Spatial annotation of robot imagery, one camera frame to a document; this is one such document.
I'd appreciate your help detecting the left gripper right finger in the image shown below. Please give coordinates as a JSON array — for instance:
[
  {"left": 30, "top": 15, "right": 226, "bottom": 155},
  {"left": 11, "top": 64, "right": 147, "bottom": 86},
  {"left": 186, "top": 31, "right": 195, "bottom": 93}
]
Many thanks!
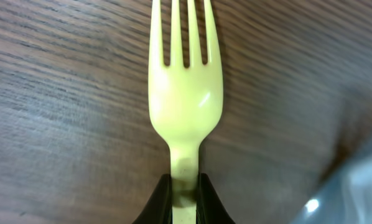
[{"left": 197, "top": 173, "right": 235, "bottom": 224}]

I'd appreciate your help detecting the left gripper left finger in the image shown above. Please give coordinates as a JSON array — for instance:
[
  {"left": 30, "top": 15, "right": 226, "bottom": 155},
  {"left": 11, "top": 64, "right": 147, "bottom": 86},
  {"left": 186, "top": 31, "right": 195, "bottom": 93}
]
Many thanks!
[{"left": 133, "top": 174, "right": 172, "bottom": 224}]

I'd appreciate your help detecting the yellow plastic fork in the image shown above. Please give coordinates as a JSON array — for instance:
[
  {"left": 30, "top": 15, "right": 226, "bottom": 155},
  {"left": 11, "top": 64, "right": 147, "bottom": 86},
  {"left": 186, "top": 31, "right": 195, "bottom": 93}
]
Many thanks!
[{"left": 148, "top": 0, "right": 224, "bottom": 224}]

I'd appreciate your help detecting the left clear plastic container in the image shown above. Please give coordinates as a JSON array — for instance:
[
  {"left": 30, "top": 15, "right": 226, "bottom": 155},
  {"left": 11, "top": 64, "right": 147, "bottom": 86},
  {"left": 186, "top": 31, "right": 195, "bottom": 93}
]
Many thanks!
[{"left": 291, "top": 136, "right": 372, "bottom": 224}]

